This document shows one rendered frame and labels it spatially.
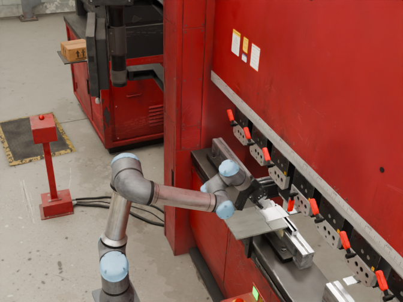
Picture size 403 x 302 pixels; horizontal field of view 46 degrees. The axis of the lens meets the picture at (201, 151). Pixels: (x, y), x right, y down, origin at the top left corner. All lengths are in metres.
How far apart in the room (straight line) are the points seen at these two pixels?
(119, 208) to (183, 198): 0.29
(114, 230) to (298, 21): 1.12
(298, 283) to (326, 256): 1.47
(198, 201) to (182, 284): 1.48
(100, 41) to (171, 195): 1.17
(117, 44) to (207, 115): 0.74
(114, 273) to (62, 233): 1.76
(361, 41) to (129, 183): 0.94
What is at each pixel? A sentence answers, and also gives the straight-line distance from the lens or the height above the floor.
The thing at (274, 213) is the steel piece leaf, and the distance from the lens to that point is 2.30.
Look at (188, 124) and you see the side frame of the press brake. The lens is 2.85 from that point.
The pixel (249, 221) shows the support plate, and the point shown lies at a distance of 2.24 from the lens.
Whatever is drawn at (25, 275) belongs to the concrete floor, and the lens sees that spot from 3.49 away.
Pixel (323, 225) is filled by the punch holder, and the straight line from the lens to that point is 1.93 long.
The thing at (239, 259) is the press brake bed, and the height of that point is 0.66.
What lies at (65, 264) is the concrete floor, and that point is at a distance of 3.49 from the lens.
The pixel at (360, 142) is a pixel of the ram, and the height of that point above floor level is 1.65.
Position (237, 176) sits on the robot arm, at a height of 1.29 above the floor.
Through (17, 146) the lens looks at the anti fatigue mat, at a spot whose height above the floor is 0.01.
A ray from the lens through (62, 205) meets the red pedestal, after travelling 3.84.
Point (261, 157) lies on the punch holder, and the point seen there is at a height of 1.21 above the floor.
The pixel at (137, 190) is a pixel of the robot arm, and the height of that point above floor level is 1.37.
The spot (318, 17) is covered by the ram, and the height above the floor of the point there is 1.97.
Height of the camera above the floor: 2.44
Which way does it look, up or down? 32 degrees down
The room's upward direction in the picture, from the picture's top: 3 degrees clockwise
